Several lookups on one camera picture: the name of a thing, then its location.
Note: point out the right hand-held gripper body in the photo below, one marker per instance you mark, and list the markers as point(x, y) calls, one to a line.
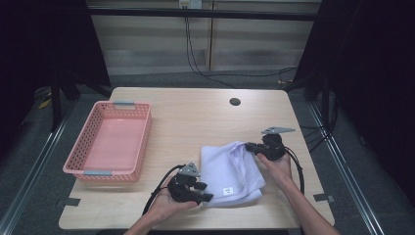
point(272, 147)

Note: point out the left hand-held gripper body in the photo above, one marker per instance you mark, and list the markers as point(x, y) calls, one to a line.
point(182, 191)

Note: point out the white printed garment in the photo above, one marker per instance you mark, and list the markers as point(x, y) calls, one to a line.
point(225, 173)

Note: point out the person's left hand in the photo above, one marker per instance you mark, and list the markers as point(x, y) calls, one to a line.
point(166, 205)

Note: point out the person's right hand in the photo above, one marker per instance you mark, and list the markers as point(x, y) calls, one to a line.
point(279, 171)

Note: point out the grey tape piece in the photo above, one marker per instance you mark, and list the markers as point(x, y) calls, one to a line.
point(324, 197)
point(70, 202)

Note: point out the pink plastic basket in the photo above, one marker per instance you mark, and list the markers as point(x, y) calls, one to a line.
point(112, 143)

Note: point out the black curtain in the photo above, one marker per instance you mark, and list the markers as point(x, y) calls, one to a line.
point(372, 81)
point(42, 49)

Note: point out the black horizontal bar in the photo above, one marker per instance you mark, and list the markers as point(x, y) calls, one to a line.
point(202, 13)

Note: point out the white power outlet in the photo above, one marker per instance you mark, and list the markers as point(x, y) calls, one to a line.
point(191, 4)

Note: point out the yellow floor object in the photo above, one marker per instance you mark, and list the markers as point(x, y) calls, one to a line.
point(44, 103)

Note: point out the black stand post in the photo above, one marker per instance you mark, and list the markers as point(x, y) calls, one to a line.
point(325, 101)
point(56, 104)

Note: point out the metal floor rail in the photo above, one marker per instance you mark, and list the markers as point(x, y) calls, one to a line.
point(39, 153)
point(345, 176)

